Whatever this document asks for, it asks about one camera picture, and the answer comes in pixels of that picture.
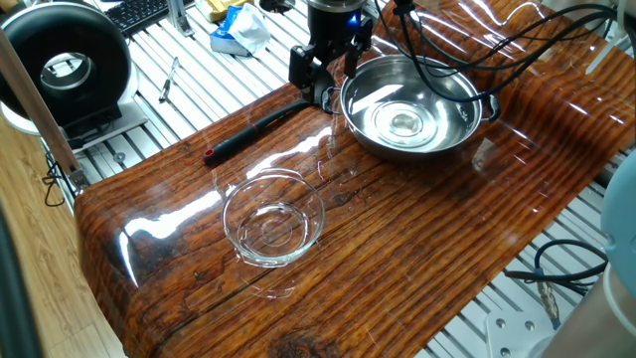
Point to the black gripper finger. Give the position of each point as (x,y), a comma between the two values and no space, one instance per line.
(360,42)
(308,74)

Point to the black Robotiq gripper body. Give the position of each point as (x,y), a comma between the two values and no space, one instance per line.
(335,30)

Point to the black ladle with red accents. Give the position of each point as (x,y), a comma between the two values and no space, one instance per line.
(238,139)

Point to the clear glass bowl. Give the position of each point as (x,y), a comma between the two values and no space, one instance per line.
(273,224)

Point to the blue tissue pack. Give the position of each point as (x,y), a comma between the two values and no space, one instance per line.
(233,35)

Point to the yellow packet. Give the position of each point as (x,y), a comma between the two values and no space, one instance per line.
(223,9)

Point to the silver pen tool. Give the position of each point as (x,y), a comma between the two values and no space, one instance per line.
(169,79)

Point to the black computer keyboard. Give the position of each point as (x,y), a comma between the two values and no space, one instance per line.
(134,12)

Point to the glossy wood-grain table mat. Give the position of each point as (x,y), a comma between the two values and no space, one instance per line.
(397,258)

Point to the metal washer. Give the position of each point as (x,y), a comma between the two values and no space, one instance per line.
(119,157)

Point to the short aluminium profile post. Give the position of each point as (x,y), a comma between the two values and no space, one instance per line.
(178,17)

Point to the wooden slat post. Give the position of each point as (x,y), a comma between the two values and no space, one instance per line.
(37,104)

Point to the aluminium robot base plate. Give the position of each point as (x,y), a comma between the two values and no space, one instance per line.
(512,333)

